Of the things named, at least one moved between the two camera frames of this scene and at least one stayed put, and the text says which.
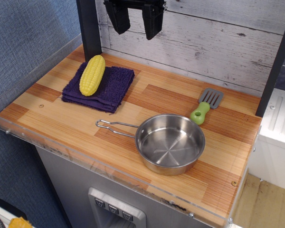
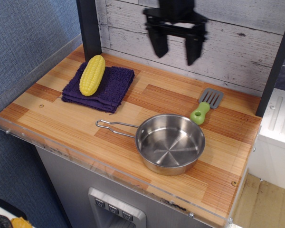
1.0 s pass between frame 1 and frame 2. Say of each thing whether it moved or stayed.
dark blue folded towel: stayed
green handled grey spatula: stayed
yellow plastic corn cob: stayed
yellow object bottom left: stayed
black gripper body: moved
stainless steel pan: stayed
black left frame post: stayed
